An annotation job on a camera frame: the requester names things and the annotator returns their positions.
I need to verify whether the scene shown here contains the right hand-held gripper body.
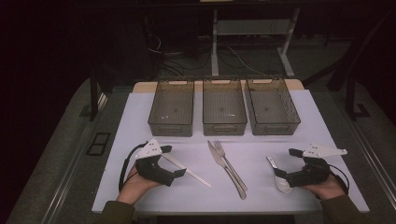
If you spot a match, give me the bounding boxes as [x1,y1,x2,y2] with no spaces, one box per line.
[288,143,348,189]

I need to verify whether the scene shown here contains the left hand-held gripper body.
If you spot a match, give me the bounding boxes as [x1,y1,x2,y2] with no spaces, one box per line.
[134,138,176,188]

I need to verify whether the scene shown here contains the white spoon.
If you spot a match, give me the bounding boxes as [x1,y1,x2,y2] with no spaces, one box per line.
[266,156,294,194]

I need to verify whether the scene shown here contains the translucent grey storage bin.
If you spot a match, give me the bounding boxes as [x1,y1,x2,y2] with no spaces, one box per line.
[148,78,195,138]
[202,77,248,137]
[246,77,302,136]

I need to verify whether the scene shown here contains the steel fork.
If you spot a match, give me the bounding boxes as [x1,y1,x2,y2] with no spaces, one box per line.
[213,139,248,192]

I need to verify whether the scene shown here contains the person's right hand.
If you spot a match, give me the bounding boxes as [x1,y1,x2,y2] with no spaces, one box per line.
[303,175,346,200]

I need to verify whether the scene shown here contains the person's left hand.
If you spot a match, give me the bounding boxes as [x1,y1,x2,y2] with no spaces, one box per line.
[116,166,162,205]

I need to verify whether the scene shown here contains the white table sheet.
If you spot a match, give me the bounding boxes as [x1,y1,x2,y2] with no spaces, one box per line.
[92,89,371,214]

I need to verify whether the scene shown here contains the black metal stand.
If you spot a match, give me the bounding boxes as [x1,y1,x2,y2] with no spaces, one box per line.
[345,74,372,120]

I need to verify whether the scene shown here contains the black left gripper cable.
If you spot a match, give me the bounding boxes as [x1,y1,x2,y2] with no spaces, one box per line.
[118,141,149,192]

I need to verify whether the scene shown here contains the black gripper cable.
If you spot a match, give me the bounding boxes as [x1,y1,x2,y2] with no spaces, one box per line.
[329,163,350,195]
[118,141,149,192]

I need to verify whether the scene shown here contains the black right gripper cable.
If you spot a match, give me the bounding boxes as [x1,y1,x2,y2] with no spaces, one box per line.
[329,163,350,195]

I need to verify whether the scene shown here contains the black floor cables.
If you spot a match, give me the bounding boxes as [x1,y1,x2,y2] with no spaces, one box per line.
[146,18,213,77]

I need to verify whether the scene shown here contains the white floor cable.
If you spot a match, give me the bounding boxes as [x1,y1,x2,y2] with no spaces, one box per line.
[227,46,267,77]

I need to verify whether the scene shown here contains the white metal desk frame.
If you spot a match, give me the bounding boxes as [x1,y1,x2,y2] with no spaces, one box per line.
[210,7,302,78]

